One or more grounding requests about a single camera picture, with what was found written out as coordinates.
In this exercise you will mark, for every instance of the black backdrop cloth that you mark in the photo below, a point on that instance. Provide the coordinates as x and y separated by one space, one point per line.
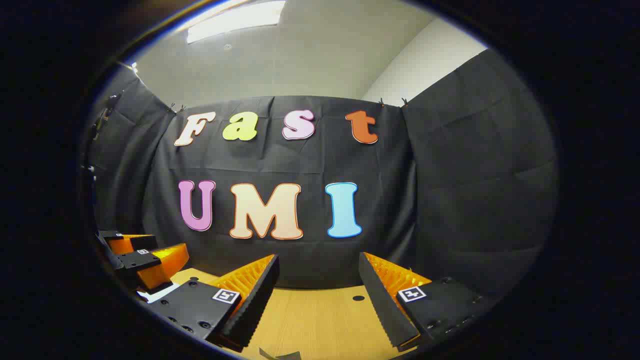
450 200

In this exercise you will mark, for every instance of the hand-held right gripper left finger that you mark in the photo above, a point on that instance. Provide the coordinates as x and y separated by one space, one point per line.
252 305

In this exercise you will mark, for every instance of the ceiling light panel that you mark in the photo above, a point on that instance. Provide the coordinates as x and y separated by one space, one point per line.
235 20

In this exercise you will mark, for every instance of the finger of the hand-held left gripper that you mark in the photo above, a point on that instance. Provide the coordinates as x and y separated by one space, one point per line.
132 244
160 267

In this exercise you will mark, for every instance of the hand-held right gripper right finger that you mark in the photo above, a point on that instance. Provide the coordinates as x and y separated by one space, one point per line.
382 305

